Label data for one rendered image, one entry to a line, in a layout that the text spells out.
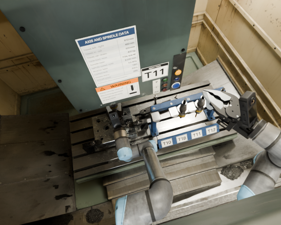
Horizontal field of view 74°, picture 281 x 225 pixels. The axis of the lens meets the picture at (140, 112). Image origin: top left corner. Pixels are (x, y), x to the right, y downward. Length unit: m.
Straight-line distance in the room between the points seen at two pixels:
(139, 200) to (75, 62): 0.53
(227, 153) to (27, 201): 1.53
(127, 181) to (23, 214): 0.75
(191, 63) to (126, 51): 1.70
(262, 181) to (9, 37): 1.83
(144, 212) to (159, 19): 0.64
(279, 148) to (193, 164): 0.93
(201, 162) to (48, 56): 1.28
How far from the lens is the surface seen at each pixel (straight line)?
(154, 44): 0.59
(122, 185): 1.49
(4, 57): 2.01
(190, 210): 1.40
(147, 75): 0.68
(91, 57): 0.57
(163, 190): 0.79
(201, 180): 1.52
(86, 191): 1.66
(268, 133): 0.66
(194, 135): 1.37
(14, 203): 1.71
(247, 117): 0.63
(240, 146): 1.61
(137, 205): 0.76
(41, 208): 1.67
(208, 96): 0.67
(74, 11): 0.50
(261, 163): 0.74
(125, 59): 0.60
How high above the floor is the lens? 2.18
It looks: 61 degrees down
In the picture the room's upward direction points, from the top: 9 degrees counter-clockwise
